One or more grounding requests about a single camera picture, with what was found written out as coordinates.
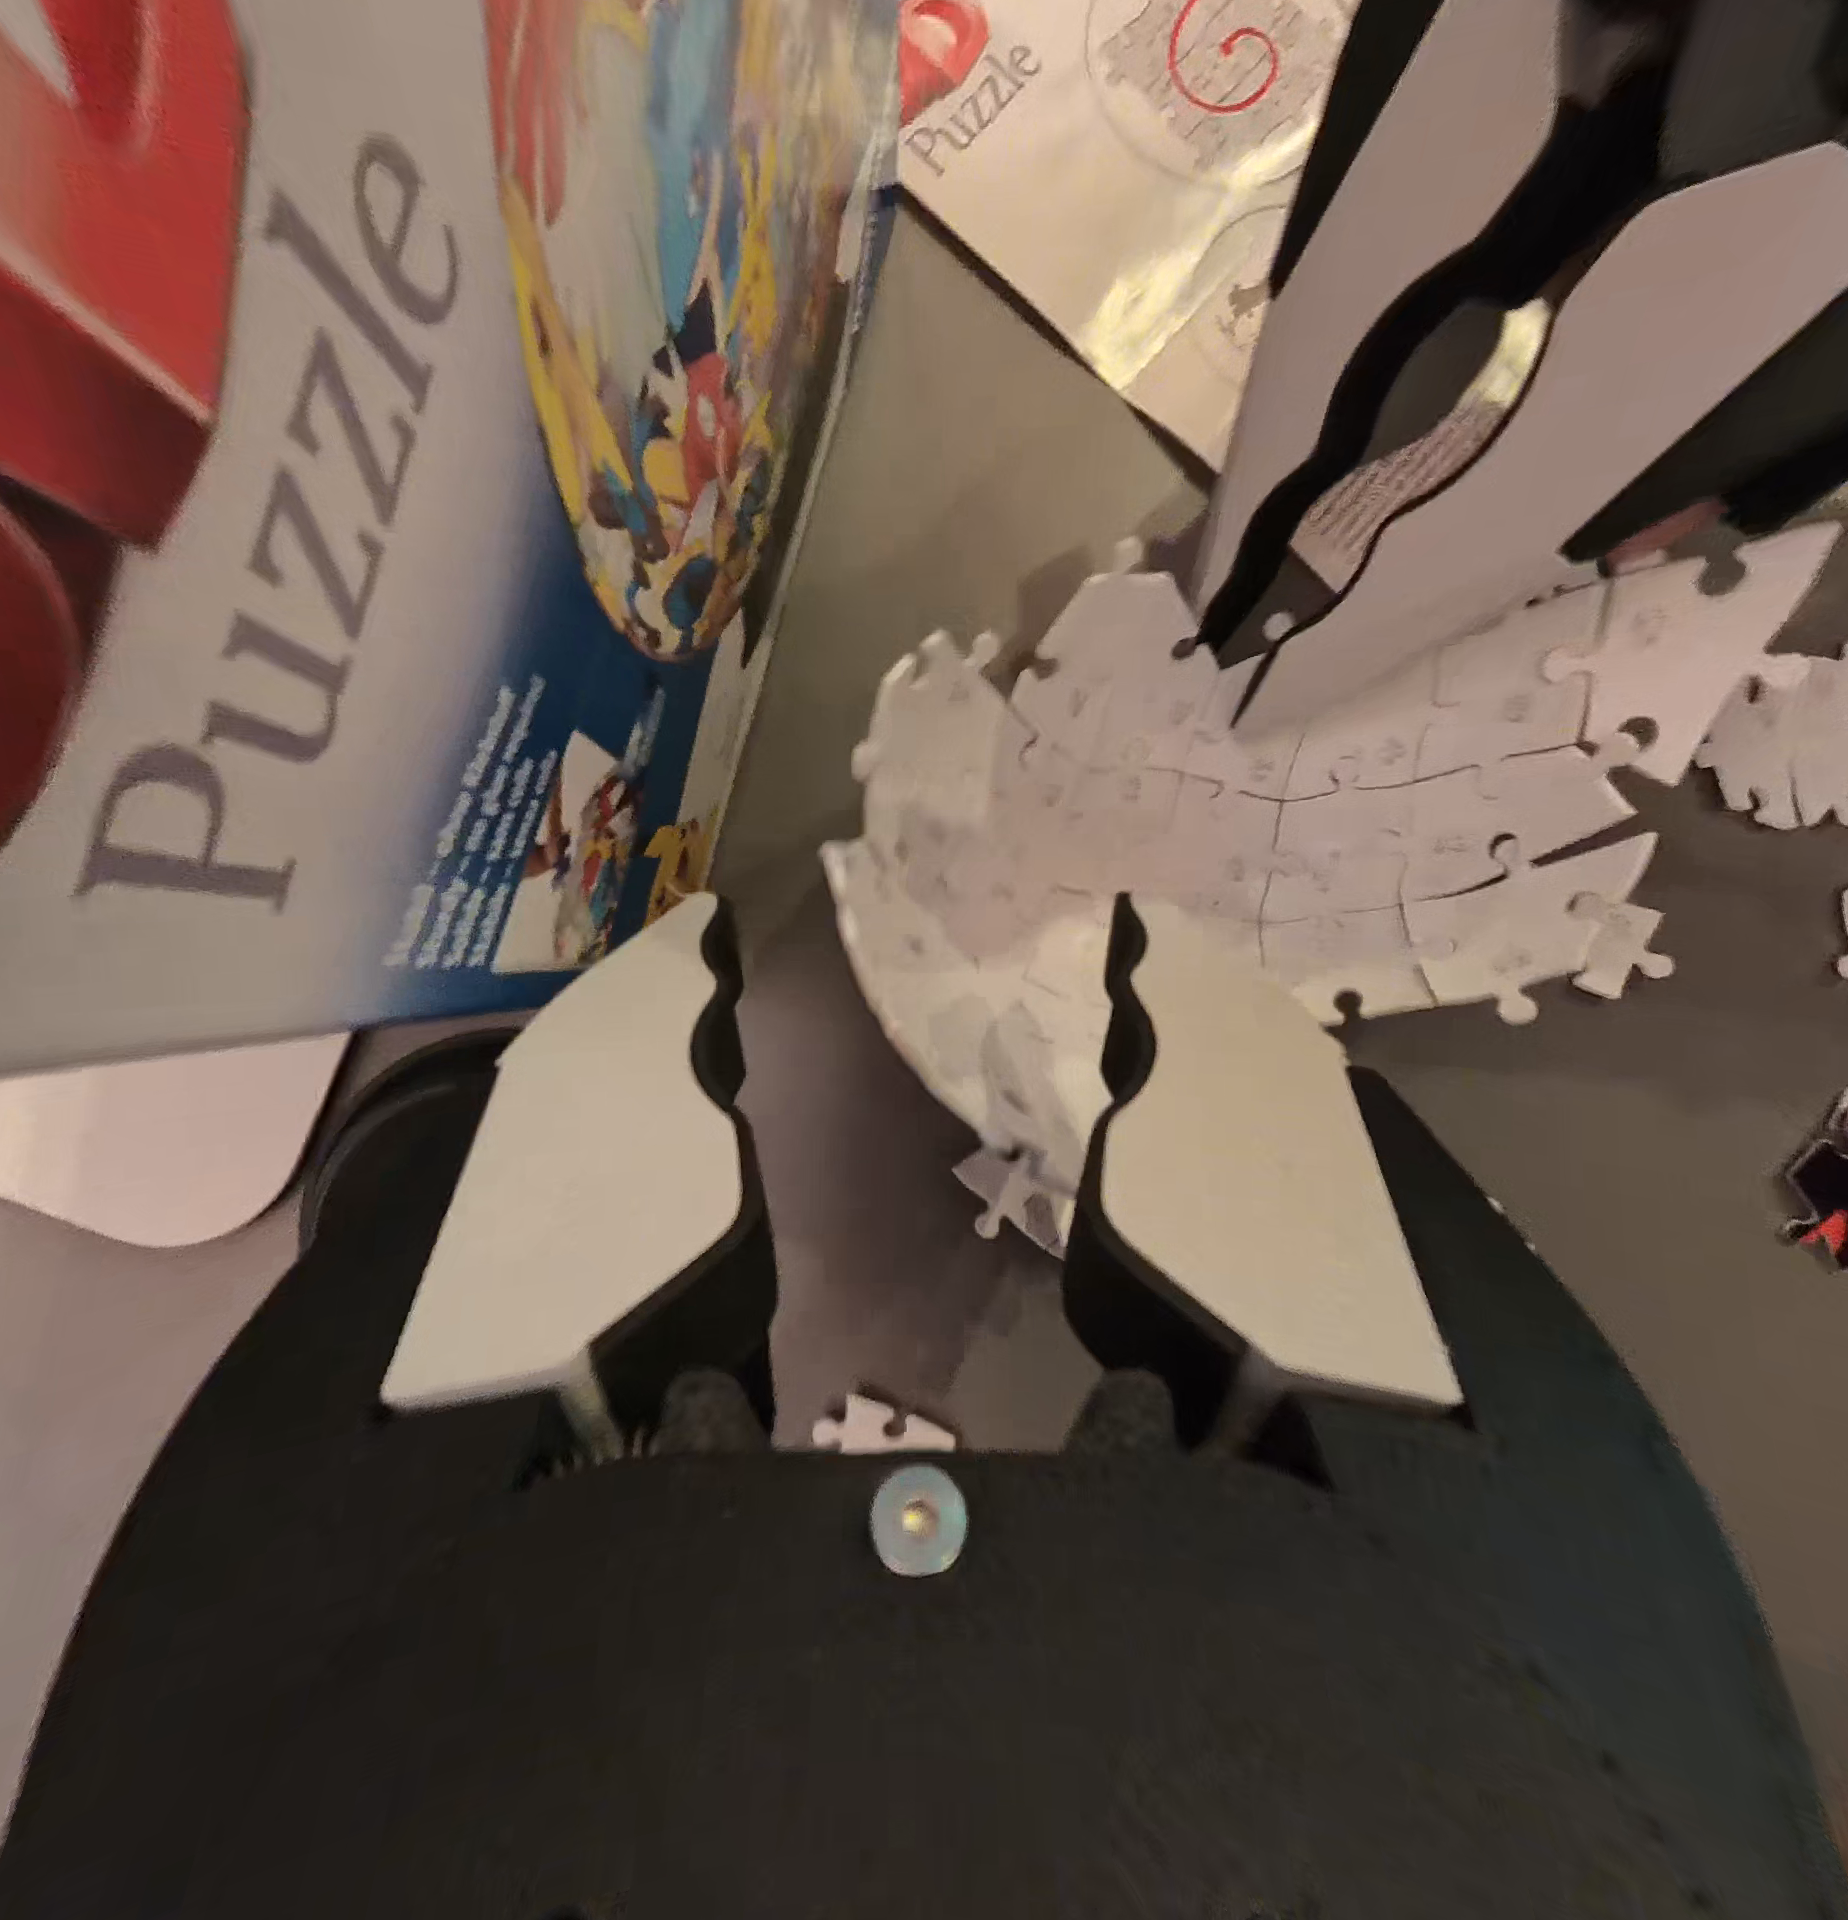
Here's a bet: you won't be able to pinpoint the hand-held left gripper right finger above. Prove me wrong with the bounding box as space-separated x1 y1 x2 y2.
1062 898 1471 1454

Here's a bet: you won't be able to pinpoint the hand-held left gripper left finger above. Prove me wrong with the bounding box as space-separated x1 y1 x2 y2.
382 898 783 1454

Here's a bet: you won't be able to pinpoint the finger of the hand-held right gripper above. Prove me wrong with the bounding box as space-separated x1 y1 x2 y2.
1195 0 1563 669
1230 141 1848 732

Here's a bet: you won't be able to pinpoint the partly built puzzle ball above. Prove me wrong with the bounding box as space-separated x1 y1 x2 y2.
818 517 1842 1246

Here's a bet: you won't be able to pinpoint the puzzle pieces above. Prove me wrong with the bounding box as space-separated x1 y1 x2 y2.
811 631 1848 1454

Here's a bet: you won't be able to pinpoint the black round ball stand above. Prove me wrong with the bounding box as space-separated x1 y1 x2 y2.
297 1027 520 1246

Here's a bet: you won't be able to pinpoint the colourful puzzle piece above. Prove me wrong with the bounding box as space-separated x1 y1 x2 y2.
1775 1086 1848 1274

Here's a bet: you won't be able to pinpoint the printed puzzle box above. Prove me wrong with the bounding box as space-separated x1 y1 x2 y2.
0 0 902 1082

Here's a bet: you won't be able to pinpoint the folded instruction leaflet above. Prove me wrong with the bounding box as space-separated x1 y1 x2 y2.
895 0 1407 466

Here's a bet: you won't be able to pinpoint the white document stand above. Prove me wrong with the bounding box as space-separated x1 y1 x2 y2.
0 1034 347 1246

